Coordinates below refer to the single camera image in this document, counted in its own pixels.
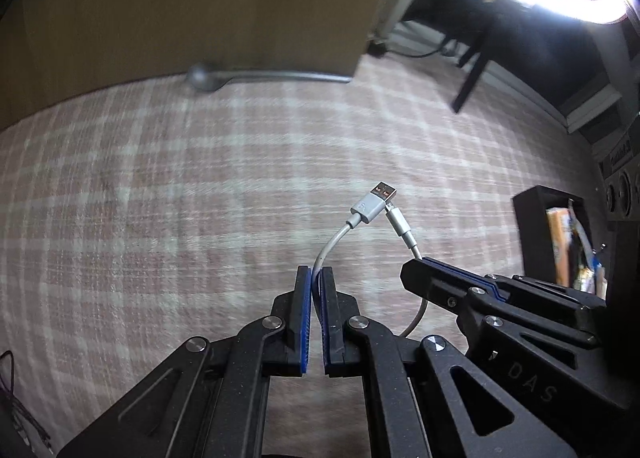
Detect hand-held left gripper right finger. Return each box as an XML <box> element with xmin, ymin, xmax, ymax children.
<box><xmin>320</xmin><ymin>265</ymin><xmax>576</xmax><ymax>458</ymax></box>

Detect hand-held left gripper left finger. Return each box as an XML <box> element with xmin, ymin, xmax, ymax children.
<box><xmin>57</xmin><ymin>265</ymin><xmax>313</xmax><ymax>458</ymax></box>

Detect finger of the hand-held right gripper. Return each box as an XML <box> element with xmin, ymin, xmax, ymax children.
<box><xmin>400</xmin><ymin>260</ymin><xmax>601</xmax><ymax>355</ymax></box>
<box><xmin>420</xmin><ymin>257</ymin><xmax>609</xmax><ymax>335</ymax></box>

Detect black storage box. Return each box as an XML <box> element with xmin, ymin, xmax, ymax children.
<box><xmin>512</xmin><ymin>186</ymin><xmax>608</xmax><ymax>299</ymax></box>

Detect white usb cable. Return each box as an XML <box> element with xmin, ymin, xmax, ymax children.
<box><xmin>312</xmin><ymin>181</ymin><xmax>431</xmax><ymax>339</ymax></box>

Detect orange packet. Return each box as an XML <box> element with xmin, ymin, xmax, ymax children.
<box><xmin>546</xmin><ymin>208</ymin><xmax>574</xmax><ymax>287</ymax></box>

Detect black speaker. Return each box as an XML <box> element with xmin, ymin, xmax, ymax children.
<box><xmin>598</xmin><ymin>130</ymin><xmax>640</xmax><ymax>225</ymax></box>

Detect pink plaid tablecloth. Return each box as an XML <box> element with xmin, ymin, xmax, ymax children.
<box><xmin>0</xmin><ymin>55</ymin><xmax>608</xmax><ymax>445</ymax></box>

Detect black chair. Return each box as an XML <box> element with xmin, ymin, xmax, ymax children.
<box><xmin>405</xmin><ymin>0</ymin><xmax>621</xmax><ymax>113</ymax></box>

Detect grey metal spoon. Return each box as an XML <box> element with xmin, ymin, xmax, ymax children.
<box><xmin>187</xmin><ymin>64</ymin><xmax>352</xmax><ymax>93</ymax></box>

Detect light wooden cabinet panel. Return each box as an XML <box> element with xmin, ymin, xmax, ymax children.
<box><xmin>0</xmin><ymin>0</ymin><xmax>401</xmax><ymax>131</ymax></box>

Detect black power cable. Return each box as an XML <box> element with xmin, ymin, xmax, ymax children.
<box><xmin>387</xmin><ymin>32</ymin><xmax>463</xmax><ymax>58</ymax></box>

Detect thin dark cables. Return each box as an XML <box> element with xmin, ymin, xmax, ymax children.
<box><xmin>0</xmin><ymin>349</ymin><xmax>52</xmax><ymax>450</ymax></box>

